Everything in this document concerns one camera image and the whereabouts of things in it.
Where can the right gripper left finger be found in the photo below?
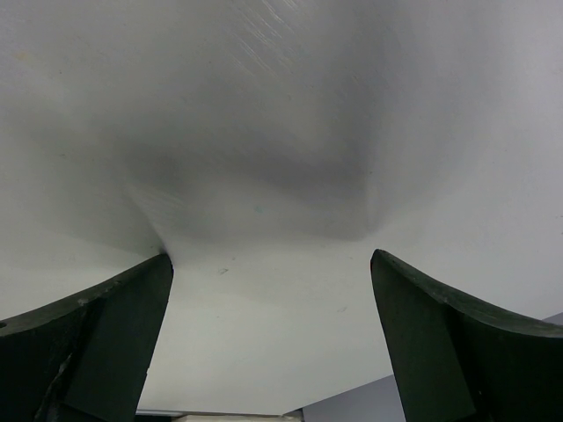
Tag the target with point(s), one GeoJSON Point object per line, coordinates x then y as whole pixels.
{"type": "Point", "coordinates": [86, 357]}

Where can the aluminium table rail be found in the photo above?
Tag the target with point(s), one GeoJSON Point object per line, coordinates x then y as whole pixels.
{"type": "Point", "coordinates": [180, 416]}

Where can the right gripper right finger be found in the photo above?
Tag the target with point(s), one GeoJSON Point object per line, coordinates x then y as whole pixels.
{"type": "Point", "coordinates": [458, 358]}

